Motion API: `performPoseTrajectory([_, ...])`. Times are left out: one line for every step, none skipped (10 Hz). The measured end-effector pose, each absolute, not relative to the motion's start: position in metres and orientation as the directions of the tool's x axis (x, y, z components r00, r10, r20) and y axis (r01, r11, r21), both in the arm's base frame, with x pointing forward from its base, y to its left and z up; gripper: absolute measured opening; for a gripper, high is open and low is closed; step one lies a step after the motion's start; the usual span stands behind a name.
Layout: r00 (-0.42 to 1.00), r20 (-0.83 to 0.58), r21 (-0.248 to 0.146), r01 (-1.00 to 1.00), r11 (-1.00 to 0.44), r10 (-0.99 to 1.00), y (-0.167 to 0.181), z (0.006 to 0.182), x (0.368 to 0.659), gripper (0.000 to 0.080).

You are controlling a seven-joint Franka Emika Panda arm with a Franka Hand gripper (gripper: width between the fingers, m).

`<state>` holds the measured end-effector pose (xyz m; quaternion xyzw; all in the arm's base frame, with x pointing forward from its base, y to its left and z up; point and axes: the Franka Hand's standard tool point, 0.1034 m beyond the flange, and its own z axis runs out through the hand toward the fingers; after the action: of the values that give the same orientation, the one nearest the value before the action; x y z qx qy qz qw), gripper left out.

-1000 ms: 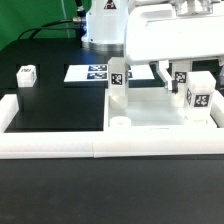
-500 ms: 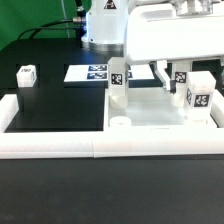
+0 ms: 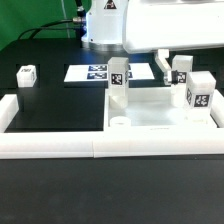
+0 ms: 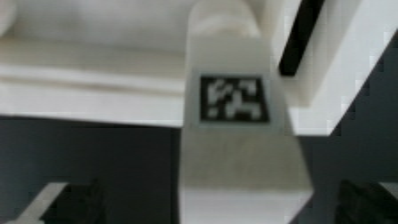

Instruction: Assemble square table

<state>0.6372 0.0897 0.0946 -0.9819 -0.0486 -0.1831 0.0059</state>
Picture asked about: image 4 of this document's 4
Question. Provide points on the white square table top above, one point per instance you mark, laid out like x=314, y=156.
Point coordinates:
x=143, y=62

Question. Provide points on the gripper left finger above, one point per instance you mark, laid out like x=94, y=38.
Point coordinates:
x=69, y=204

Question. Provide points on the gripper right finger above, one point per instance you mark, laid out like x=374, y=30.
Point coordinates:
x=367, y=203

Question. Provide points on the white U-shaped obstacle fence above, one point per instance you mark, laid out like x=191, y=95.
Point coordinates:
x=353, y=34

